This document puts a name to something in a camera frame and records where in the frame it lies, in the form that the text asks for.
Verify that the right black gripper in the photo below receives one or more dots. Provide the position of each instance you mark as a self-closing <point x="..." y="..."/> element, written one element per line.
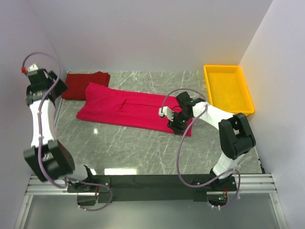
<point x="174" y="125"/>

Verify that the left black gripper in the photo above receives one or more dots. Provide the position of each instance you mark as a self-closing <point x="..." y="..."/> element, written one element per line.
<point x="61" y="87"/>

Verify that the pink t shirt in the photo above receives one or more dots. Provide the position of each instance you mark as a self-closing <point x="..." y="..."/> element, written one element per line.
<point x="124" y="108"/>

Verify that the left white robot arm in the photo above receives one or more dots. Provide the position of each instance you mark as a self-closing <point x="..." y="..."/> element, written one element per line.
<point x="47" y="157"/>

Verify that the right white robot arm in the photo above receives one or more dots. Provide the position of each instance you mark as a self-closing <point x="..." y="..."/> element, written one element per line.
<point x="235" y="134"/>

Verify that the folded dark red t shirt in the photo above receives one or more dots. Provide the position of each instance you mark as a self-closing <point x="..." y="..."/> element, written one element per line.
<point x="78" y="82"/>

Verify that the yellow plastic tray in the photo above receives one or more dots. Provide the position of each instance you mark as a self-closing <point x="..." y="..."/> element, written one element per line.
<point x="227" y="89"/>

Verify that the black base beam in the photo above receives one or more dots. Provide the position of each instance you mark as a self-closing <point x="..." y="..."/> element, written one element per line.
<point x="159" y="187"/>

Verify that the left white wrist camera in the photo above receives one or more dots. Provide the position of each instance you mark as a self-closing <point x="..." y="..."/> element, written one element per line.
<point x="31" y="68"/>

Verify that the aluminium frame rail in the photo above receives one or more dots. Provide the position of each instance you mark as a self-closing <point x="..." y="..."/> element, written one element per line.
<point x="221" y="199"/>

